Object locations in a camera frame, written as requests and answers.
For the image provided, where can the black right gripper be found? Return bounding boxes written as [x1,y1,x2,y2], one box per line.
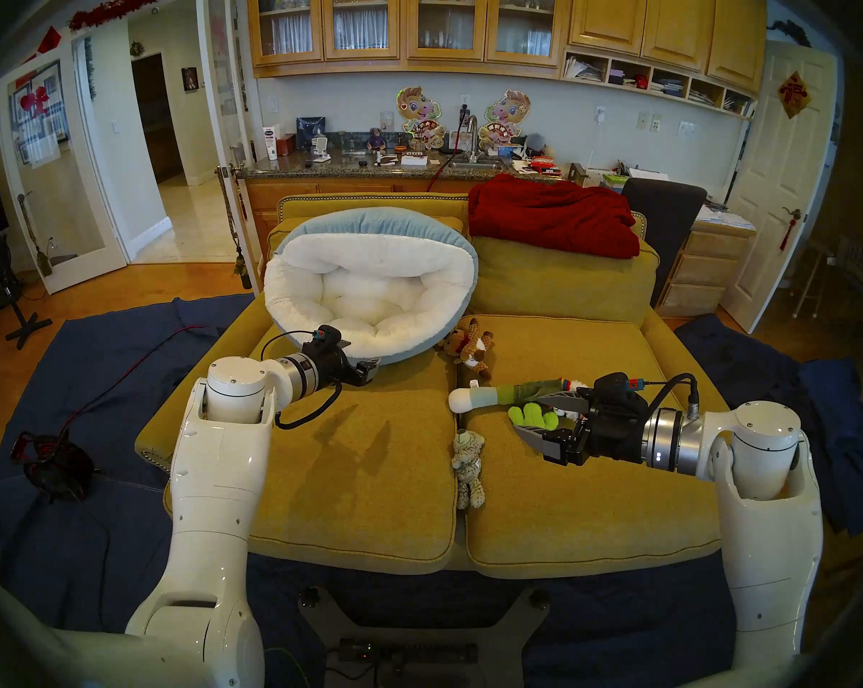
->
[514,391,648,467]

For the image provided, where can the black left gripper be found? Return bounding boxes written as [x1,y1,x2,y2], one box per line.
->
[314,345,381,395]

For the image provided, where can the green cactus plush toy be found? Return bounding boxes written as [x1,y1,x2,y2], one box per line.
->
[507,402,561,431]

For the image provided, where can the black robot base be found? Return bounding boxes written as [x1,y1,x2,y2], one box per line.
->
[299,586,550,688]

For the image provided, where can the white and blue dog bed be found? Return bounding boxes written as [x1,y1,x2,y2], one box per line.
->
[263,206,479,367]

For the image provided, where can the white fluffy plush toy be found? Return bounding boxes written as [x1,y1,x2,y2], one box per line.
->
[559,378,591,421]

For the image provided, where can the green bottle plush toy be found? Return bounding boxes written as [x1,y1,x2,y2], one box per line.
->
[449,378,568,415]

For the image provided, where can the brown reindeer plush toy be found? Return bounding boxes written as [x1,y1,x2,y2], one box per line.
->
[438,317,495,383]

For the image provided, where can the yellow back cushion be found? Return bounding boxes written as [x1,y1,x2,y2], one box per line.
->
[471,235,660,327]

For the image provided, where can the yellow sofa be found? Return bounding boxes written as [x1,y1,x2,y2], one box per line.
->
[134,192,767,580]

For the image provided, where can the granite counter with wood base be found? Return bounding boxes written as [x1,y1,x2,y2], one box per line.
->
[238,149,568,264]

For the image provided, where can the red blanket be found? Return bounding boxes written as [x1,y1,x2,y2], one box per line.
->
[467,173,641,259]

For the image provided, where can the wooden drawer cabinet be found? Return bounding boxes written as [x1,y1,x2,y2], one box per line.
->
[653,221,758,318]

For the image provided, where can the dark upholstered chair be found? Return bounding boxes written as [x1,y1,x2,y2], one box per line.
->
[621,178,709,307]

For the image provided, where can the blue floor cloth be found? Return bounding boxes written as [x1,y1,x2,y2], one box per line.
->
[0,292,740,688]

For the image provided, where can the stack of papers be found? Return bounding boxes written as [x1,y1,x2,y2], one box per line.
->
[695,203,758,232]

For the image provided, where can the dark blue blanket heap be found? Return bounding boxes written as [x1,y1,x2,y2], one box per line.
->
[675,314,863,537]

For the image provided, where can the white glass french door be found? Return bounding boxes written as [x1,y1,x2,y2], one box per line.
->
[0,38,128,295]
[196,0,264,293]

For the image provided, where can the white panel door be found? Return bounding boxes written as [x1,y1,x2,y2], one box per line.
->
[718,40,839,334]

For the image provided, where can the long hanging shoehorn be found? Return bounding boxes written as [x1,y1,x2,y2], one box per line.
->
[17,192,54,277]

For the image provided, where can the red diamond door ornament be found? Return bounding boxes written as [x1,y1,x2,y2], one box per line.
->
[777,70,812,119]

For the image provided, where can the red tinsel garland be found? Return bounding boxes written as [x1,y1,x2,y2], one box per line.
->
[68,0,196,33]

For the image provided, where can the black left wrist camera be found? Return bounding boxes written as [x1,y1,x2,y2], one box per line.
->
[310,325,352,358]

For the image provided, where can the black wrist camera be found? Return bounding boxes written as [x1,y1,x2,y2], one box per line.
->
[310,325,352,358]
[595,373,647,408]

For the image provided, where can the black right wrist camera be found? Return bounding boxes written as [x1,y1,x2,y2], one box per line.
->
[595,373,647,408]

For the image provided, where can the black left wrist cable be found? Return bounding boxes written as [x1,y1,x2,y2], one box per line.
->
[259,330,342,431]

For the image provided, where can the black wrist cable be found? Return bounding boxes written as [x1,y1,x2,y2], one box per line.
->
[259,330,342,431]
[643,373,701,422]

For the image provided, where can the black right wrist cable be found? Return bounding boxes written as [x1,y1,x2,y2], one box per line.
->
[643,373,701,422]

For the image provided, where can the hanging door bell strap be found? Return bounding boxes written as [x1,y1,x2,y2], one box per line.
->
[215,165,254,291]

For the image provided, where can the red floor cable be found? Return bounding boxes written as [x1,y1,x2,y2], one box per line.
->
[12,325,206,465]

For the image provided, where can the cartoon child wall decoration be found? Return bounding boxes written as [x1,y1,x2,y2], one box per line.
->
[478,90,532,150]
[395,86,445,150]

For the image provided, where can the black and red cable reel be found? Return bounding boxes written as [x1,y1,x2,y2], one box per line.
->
[10,429,99,503]

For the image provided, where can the wooden wall cabinets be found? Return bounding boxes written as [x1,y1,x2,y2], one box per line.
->
[246,0,769,119]

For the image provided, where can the black wall decoration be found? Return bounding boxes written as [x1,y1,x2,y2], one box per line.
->
[767,19,812,48]

